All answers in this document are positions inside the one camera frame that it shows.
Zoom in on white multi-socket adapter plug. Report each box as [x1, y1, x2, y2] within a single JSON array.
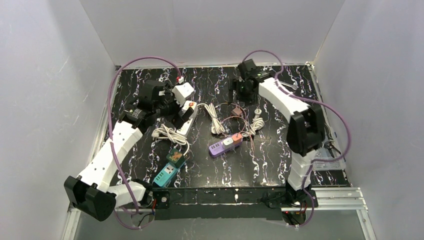
[[182, 100, 198, 115]]

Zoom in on white power strip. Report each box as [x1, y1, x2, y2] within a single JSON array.
[[176, 115, 197, 137]]

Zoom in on pink small plug adapter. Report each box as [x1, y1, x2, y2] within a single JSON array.
[[231, 107, 243, 117]]

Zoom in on green dragon socket cube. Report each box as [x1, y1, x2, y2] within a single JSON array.
[[166, 148, 186, 169]]

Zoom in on purple power strip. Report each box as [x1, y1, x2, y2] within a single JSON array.
[[208, 139, 242, 158]]

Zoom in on teal power strip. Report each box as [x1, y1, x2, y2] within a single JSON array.
[[152, 163, 181, 188]]

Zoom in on small white cube charger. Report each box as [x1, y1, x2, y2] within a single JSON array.
[[221, 137, 234, 149]]

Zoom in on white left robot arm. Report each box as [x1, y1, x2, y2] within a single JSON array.
[[64, 80, 195, 222]]

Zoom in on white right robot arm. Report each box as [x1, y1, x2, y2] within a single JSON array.
[[228, 59, 325, 208]]

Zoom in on silver wrench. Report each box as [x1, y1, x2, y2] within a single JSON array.
[[280, 81, 299, 90]]

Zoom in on black pliers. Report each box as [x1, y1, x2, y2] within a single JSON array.
[[323, 126, 342, 158]]

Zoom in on clear plastic parts box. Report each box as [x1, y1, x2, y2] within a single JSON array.
[[313, 125, 346, 171]]

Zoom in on white cable of teal strip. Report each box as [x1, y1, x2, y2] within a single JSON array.
[[151, 123, 190, 157]]

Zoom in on thin pink charging cable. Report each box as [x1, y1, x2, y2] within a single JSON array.
[[215, 102, 258, 157]]

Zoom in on white cable of purple strip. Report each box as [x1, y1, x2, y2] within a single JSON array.
[[198, 102, 227, 136]]

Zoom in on white coiled cable at back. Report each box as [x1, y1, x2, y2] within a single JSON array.
[[243, 108, 266, 137]]

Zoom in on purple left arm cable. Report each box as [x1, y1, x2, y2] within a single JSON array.
[[107, 56, 185, 231]]

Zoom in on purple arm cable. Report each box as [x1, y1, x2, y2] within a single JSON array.
[[107, 56, 185, 231], [241, 50, 352, 229]]

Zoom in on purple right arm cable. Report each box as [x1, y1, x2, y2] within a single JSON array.
[[241, 50, 352, 229]]

